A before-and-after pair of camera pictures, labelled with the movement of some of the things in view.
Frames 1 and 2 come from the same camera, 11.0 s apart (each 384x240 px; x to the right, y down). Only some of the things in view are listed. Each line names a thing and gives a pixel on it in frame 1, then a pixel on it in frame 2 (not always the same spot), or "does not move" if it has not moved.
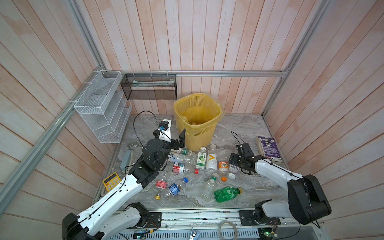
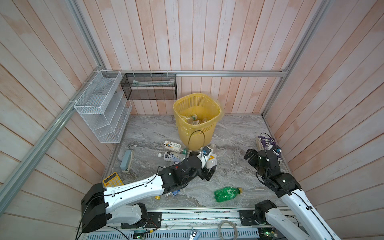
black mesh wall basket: (150, 86) does not move
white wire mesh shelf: (103, 106) does not move
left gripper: (176, 145) → (205, 171)
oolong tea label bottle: (185, 158) does not move
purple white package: (268, 148) does not move
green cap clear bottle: (208, 191) → (189, 120)
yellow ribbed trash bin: (198, 113) does not move
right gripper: (232, 158) → (249, 154)
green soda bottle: (226, 194) does not move
